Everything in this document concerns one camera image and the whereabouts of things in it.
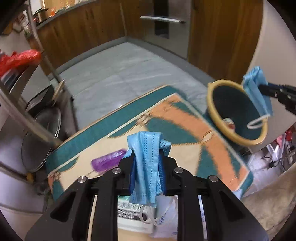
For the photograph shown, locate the blue face mask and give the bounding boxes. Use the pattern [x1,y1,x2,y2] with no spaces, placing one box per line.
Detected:
[242,66,273,130]
[122,131,179,227]

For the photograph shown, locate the light blue wet wipes pack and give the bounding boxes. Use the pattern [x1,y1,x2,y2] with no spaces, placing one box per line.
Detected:
[150,194,206,240]

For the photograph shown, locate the teal yellow-rimmed trash bin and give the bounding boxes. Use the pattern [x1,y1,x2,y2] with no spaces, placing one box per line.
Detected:
[206,80,268,147]

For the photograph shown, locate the wooden kitchen cabinets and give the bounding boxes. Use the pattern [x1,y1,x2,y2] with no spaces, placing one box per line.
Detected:
[28,1,263,83]

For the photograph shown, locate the purple spray bottle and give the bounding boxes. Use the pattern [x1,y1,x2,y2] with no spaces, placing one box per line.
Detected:
[91,149,126,173]

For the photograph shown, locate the teal orange patterned mat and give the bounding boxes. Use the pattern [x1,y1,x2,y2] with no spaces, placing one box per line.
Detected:
[46,86,253,199]

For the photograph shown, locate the white medicine box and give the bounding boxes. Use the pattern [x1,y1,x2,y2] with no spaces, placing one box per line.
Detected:
[117,196,154,234]

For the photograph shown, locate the red white wrapper in bin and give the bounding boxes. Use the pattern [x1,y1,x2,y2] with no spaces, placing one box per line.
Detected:
[223,118,235,133]

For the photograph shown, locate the dark pan lid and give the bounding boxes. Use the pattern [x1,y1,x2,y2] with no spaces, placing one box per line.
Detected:
[21,108,62,172]

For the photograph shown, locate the wooden cutting board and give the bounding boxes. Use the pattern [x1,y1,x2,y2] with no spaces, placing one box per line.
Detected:
[52,79,65,105]

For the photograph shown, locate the black box on rack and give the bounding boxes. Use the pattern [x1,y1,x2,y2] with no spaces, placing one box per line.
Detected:
[26,85,55,116]

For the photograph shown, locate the stainless steel oven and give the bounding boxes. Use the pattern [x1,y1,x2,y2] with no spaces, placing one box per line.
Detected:
[139,0,191,59]

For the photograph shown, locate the stainless steel rack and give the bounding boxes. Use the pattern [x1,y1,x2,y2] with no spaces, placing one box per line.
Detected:
[0,0,75,149]

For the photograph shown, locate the red plastic bag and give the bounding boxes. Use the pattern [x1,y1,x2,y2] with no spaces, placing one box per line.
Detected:
[1,49,42,77]

